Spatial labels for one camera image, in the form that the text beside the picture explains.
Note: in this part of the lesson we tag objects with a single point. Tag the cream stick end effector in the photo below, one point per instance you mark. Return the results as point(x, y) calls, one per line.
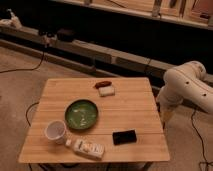
point(167, 113)

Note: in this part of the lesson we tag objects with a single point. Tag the green ceramic bowl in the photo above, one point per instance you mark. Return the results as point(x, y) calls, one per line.
point(81, 114)

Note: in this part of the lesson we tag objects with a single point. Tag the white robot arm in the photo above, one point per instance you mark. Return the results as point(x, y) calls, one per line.
point(181, 82)

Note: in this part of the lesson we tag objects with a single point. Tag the black rectangular box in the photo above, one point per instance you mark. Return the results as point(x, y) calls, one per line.
point(124, 137)

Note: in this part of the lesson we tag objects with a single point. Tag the white rectangular block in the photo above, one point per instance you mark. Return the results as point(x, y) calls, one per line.
point(106, 91)

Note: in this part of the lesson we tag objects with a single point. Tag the reddish brown sausage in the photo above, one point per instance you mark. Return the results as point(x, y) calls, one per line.
point(102, 84)

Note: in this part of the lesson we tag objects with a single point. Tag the white plastic bottle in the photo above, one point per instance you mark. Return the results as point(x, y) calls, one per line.
point(86, 148)

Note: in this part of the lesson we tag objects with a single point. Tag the white paper cup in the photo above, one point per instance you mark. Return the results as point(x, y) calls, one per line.
point(55, 131)

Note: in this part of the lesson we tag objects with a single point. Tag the dark round object on ledge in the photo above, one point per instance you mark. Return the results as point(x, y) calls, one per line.
point(66, 35)

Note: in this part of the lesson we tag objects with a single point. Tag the white spray bottle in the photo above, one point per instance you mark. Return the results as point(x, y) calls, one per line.
point(13, 21)

